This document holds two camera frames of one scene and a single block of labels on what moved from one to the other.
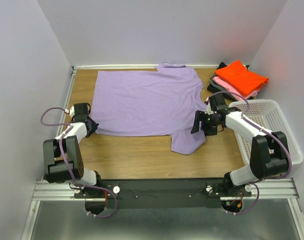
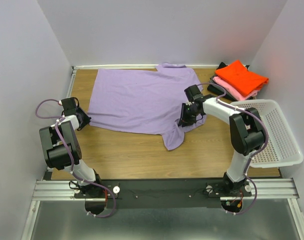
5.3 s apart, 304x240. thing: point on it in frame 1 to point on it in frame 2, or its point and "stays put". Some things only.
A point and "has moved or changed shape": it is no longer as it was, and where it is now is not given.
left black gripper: x=94 y=126 to x=87 y=118
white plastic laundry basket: x=266 y=114 stays put
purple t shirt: x=160 y=102 has moved or changed shape
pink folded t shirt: x=232 y=91 stays put
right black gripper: x=200 y=115 to x=184 y=120
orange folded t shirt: x=246 y=81 stays put
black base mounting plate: x=165 y=193 stays put
